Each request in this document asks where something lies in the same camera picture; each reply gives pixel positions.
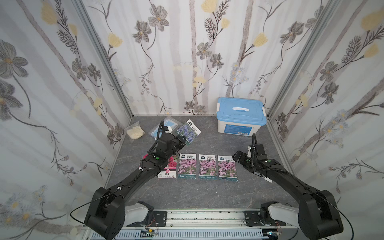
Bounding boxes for pink cosmos seed packet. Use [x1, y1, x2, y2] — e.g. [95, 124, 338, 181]
[218, 156, 238, 182]
[199, 155, 218, 180]

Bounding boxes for lavender seed packet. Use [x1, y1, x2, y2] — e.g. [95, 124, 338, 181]
[177, 120, 201, 145]

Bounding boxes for white back-side seed packet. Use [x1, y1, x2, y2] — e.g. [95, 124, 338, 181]
[177, 154, 197, 179]

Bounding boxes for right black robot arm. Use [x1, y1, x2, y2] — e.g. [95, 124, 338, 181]
[232, 144, 344, 240]

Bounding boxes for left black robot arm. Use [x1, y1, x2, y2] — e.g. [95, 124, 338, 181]
[84, 133, 186, 240]

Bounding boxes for bagged blue face masks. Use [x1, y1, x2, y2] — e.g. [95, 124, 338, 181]
[150, 117, 182, 140]

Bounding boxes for blue lidded storage box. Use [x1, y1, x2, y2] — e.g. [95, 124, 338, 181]
[217, 97, 267, 137]

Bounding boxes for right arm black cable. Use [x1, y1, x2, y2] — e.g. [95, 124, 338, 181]
[251, 132, 355, 240]

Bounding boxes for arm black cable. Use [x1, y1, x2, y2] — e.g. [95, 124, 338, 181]
[251, 132, 355, 240]
[69, 119, 166, 240]

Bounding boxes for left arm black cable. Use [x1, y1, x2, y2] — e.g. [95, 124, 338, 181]
[69, 119, 166, 240]

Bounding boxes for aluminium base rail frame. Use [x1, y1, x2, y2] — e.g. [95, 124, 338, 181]
[79, 208, 337, 240]

